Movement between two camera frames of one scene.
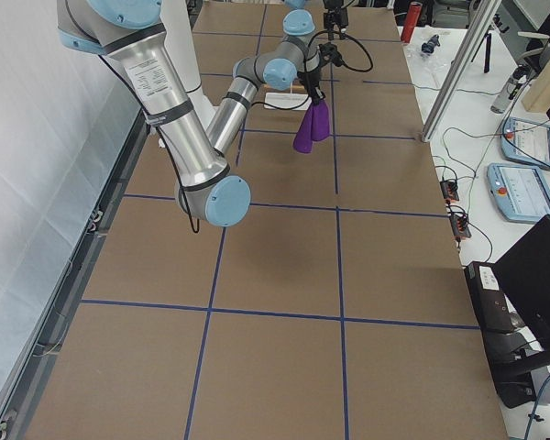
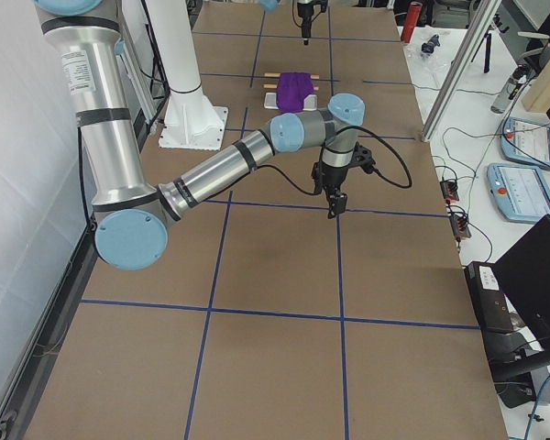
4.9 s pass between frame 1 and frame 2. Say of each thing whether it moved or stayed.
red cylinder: stayed
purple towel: moved
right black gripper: moved
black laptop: stayed
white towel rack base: stayed
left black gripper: moved
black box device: stayed
